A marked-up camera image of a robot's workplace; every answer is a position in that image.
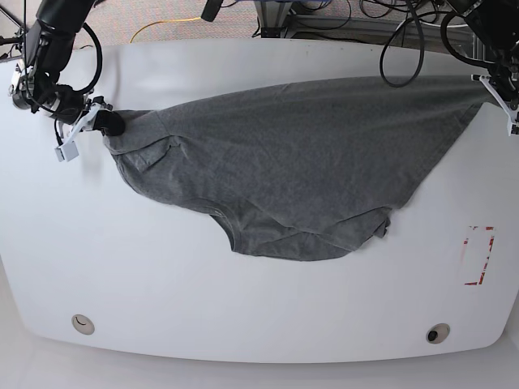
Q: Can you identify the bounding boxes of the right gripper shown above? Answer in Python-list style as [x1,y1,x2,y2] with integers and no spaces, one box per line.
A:
[56,96,125,142]

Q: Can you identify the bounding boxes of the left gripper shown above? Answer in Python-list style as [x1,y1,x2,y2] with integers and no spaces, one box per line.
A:
[471,65,518,122]

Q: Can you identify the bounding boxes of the grey T-shirt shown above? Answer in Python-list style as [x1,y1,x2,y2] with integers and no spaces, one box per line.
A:
[104,76,492,261]

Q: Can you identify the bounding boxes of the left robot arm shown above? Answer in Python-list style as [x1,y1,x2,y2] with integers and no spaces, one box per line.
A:
[440,0,518,135]

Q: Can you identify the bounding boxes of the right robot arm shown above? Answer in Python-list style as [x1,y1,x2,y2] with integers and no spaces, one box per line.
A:
[9,1,125,136]

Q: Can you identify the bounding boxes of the red tape rectangle marking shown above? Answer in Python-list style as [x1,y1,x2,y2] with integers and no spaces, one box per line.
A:
[458,226,496,286]

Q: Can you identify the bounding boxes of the left table grommet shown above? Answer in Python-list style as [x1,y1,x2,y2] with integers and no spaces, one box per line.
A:
[71,314,95,336]

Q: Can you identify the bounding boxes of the table grommet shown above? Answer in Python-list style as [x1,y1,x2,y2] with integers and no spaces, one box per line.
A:
[71,314,95,336]
[426,323,450,344]

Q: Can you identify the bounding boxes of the right table grommet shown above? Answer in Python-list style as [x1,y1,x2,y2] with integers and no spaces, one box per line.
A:
[426,323,450,344]

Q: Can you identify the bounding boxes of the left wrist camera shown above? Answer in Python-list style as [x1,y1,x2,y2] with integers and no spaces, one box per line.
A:
[508,123,519,135]

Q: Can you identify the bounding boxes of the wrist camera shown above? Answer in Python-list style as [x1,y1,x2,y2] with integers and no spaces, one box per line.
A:
[54,141,79,162]
[508,123,519,135]

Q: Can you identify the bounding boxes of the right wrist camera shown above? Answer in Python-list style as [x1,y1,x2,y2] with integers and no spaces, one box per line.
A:
[54,141,79,162]

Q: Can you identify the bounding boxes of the yellow cable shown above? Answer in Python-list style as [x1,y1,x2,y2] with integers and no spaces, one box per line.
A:
[129,15,203,44]

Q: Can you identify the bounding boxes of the aluminium table leg frame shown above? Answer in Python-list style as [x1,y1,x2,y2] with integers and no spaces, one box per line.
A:
[253,1,297,39]

